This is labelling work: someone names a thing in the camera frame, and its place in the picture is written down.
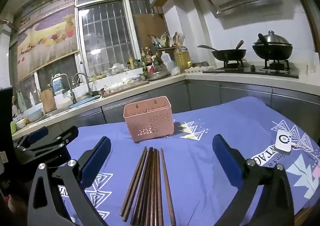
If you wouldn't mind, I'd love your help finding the black cooking pot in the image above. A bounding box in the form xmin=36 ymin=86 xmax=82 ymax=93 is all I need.
xmin=252 ymin=43 xmax=293 ymax=60

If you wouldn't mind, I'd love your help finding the tall steel faucet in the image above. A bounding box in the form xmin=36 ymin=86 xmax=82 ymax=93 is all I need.
xmin=51 ymin=73 xmax=75 ymax=104

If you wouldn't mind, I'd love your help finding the kitchen counter with grey cabinets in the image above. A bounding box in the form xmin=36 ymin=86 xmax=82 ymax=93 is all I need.
xmin=11 ymin=66 xmax=320 ymax=141

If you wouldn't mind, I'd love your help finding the window with metal grille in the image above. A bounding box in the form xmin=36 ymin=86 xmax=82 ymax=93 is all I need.
xmin=76 ymin=0 xmax=141 ymax=77

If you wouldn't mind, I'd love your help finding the yellow cooking oil bottle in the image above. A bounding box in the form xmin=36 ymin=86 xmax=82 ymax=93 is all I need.
xmin=174 ymin=46 xmax=192 ymax=69

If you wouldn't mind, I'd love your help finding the blue label soap bottle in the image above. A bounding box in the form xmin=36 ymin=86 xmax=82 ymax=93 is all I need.
xmin=51 ymin=75 xmax=64 ymax=93

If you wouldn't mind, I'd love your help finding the black wok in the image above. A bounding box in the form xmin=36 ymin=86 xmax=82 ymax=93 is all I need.
xmin=211 ymin=40 xmax=247 ymax=62

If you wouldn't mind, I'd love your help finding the pink perforated plastic utensil basket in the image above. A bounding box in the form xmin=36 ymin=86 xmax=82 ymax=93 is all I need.
xmin=123 ymin=96 xmax=175 ymax=143

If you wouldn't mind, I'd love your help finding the metal bowl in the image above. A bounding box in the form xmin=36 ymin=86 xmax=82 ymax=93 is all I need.
xmin=145 ymin=71 xmax=168 ymax=80

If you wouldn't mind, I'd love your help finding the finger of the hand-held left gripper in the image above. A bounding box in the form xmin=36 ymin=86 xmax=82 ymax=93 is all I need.
xmin=15 ymin=126 xmax=79 ymax=171
xmin=15 ymin=127 xmax=49 ymax=147

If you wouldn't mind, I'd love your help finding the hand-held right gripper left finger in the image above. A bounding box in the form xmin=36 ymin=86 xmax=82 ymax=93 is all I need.
xmin=27 ymin=137 xmax=112 ymax=226

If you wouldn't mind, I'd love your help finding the fruit wall poster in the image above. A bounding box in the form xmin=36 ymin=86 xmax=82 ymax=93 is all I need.
xmin=15 ymin=0 xmax=80 ymax=82

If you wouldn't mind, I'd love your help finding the tray of eggs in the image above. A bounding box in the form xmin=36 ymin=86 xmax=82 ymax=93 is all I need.
xmin=185 ymin=64 xmax=216 ymax=73

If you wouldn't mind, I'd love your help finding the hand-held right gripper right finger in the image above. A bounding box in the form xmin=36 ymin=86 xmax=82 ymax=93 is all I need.
xmin=212 ymin=134 xmax=295 ymax=226

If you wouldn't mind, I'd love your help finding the row of condiment bottles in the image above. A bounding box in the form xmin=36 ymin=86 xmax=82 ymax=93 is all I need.
xmin=127 ymin=47 xmax=160 ymax=70

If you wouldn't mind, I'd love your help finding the white plastic jug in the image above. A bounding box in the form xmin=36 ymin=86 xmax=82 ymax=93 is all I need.
xmin=161 ymin=51 xmax=175 ymax=71

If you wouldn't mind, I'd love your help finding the upright wooden cutting board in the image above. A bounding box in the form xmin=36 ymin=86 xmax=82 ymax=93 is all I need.
xmin=40 ymin=88 xmax=57 ymax=114

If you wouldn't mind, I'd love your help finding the flat wooden cutting board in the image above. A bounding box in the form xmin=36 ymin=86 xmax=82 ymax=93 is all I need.
xmin=102 ymin=80 xmax=150 ymax=98

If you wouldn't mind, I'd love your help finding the small white device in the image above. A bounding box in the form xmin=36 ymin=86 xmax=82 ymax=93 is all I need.
xmin=274 ymin=130 xmax=293 ymax=155

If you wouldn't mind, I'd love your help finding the black gas stove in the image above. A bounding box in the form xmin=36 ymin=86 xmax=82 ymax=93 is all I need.
xmin=202 ymin=59 xmax=300 ymax=79

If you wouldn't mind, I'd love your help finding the blue printed tablecloth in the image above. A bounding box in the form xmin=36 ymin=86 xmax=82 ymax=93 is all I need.
xmin=56 ymin=96 xmax=320 ymax=226

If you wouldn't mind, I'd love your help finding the pile of wooden chopsticks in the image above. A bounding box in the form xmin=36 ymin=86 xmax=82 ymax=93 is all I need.
xmin=119 ymin=146 xmax=177 ymax=226

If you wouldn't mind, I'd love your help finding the blue plate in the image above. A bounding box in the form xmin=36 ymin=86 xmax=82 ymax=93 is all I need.
xmin=69 ymin=96 xmax=101 ymax=109

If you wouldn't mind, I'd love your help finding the pale blue bowl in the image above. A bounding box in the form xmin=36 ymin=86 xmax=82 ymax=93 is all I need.
xmin=25 ymin=109 xmax=43 ymax=123

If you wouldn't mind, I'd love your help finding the white cable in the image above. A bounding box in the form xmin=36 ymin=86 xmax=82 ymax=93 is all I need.
xmin=291 ymin=143 xmax=320 ymax=166

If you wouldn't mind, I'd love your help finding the curved steel faucet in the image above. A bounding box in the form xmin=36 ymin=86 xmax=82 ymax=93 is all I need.
xmin=72 ymin=72 xmax=92 ymax=92

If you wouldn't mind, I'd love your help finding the shelf of food packets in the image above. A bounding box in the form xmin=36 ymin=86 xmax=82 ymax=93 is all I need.
xmin=149 ymin=32 xmax=186 ymax=49

